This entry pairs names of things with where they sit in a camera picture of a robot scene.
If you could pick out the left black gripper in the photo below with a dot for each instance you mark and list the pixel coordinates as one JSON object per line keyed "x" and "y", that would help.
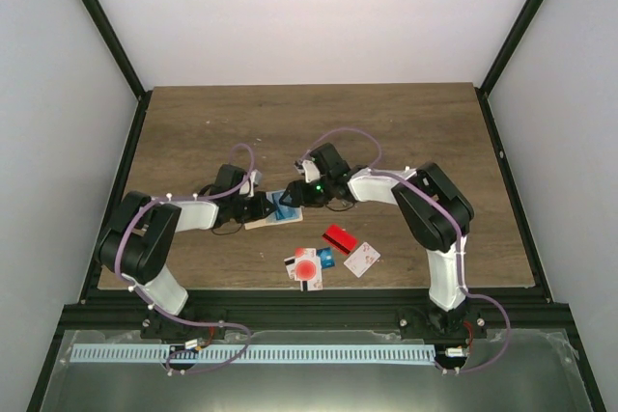
{"x": 261, "y": 211}

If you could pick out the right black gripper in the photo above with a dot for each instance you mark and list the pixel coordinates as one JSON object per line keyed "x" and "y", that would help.
{"x": 300, "y": 196}

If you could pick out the beige leather card holder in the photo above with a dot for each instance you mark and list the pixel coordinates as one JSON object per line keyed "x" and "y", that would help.
{"x": 267, "y": 222}

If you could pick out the red card black stripe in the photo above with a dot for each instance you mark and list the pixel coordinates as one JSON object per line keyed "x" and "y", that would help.
{"x": 340, "y": 239}

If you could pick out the white card red circle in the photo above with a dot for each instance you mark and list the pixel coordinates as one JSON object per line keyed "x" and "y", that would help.
{"x": 308, "y": 269}

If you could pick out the white card pink pattern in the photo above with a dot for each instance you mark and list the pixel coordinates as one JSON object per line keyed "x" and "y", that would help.
{"x": 361, "y": 259}

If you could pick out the blue VIP card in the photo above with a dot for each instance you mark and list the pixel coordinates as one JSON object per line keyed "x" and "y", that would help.
{"x": 282, "y": 212}

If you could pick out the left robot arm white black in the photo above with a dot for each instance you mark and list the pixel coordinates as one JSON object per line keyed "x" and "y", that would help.
{"x": 136, "y": 241}

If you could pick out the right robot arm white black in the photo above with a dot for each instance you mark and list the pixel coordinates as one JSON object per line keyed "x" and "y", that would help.
{"x": 437, "y": 214}

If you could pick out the blue white card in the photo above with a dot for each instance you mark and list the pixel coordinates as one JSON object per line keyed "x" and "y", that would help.
{"x": 326, "y": 257}

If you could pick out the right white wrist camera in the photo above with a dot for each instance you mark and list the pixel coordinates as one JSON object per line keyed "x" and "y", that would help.
{"x": 308, "y": 169}

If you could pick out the light blue slotted cable duct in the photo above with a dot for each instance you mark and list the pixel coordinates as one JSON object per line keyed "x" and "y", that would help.
{"x": 398, "y": 354}

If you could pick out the black aluminium front rail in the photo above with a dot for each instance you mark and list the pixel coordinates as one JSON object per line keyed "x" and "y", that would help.
{"x": 332, "y": 309}

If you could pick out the left black frame post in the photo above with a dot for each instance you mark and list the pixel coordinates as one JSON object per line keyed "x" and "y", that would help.
{"x": 106, "y": 31}

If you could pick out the black frame post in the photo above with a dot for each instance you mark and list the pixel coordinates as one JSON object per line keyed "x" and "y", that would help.
{"x": 508, "y": 48}
{"x": 106, "y": 31}

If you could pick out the right black frame post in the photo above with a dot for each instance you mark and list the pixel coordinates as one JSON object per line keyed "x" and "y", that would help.
{"x": 508, "y": 48}

